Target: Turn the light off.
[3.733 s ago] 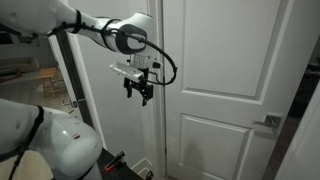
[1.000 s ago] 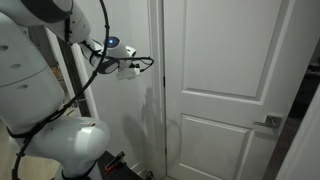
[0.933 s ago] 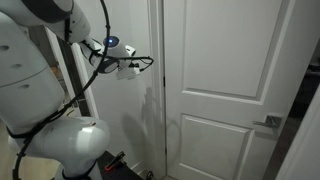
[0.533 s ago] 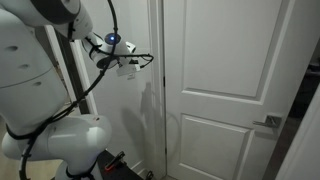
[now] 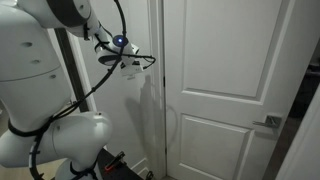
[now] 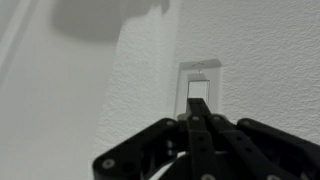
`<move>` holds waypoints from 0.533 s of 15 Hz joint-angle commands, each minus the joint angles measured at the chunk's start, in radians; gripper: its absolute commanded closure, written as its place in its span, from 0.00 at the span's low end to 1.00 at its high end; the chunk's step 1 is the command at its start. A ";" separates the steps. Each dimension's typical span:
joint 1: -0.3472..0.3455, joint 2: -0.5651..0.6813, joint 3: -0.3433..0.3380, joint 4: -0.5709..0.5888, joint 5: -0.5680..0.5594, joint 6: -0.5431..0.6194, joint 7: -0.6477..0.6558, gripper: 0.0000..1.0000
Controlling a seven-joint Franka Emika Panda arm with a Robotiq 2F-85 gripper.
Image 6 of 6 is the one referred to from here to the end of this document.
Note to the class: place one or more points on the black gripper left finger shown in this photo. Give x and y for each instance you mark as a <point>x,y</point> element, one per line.
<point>196,140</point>

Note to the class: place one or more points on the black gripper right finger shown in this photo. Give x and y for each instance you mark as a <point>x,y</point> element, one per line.
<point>266,146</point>

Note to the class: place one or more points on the white light switch toggle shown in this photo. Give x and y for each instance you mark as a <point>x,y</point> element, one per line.
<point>198,88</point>

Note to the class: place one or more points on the white light switch plate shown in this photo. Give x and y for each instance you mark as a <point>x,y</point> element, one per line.
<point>215,86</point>

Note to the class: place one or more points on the white door frame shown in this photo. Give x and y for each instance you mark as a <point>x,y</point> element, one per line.
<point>50,100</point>

